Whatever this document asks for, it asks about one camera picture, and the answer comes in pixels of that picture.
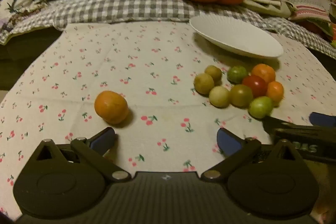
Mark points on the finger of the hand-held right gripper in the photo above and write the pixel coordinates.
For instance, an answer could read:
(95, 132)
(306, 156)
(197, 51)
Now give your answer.
(321, 119)
(278, 123)

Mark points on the small green lime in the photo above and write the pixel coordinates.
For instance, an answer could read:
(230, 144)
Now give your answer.
(237, 74)

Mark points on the yellow-green round fruit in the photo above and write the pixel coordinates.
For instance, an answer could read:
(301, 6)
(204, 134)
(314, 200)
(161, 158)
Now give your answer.
(214, 71)
(220, 96)
(204, 83)

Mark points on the red tomato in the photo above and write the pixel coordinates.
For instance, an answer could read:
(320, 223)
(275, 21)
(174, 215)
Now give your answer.
(254, 85)

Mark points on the large orange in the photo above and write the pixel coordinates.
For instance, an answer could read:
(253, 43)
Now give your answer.
(111, 107)

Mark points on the medium orange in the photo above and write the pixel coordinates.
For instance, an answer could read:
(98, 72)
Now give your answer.
(263, 71)

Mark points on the striped knitted cloth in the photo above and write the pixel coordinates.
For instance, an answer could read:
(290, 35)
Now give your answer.
(307, 3)

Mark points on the green tomato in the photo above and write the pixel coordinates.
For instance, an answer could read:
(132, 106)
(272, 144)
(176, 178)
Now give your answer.
(260, 107)

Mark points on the grey checked blanket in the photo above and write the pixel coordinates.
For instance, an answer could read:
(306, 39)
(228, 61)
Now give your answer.
(118, 6)

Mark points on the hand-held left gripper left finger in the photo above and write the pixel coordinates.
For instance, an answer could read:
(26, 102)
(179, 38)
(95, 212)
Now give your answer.
(101, 140)

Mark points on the white ribbed plate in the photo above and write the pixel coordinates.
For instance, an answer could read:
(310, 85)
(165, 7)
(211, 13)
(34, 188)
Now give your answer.
(236, 36)

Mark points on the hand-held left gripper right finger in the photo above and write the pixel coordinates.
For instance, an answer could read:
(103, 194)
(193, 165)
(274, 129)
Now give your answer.
(228, 142)

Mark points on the cherry print tablecloth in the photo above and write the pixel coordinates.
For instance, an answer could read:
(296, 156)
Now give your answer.
(157, 69)

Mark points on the olive-green tomato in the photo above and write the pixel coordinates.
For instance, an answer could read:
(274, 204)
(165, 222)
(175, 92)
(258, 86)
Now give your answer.
(241, 95)

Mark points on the floral lace cloth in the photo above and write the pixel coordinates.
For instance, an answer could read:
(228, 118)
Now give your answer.
(23, 16)

